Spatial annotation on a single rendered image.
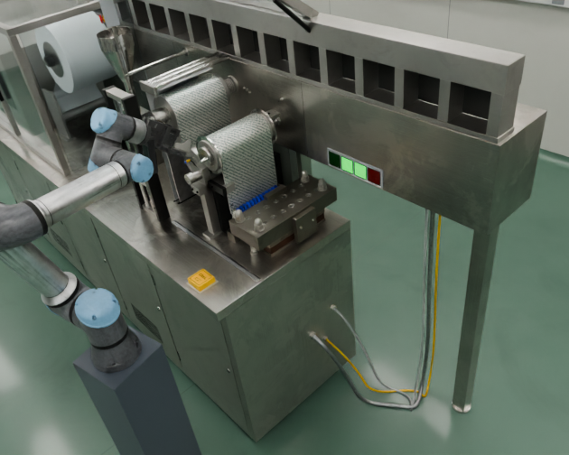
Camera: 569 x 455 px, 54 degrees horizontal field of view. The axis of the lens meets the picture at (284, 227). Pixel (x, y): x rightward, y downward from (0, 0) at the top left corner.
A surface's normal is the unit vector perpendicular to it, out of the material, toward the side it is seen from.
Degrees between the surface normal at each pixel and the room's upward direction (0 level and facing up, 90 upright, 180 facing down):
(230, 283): 0
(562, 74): 90
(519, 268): 0
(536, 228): 0
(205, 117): 92
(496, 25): 90
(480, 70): 90
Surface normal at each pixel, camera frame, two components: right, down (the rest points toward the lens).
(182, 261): -0.11, -0.79
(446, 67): -0.73, 0.47
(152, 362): 0.81, 0.28
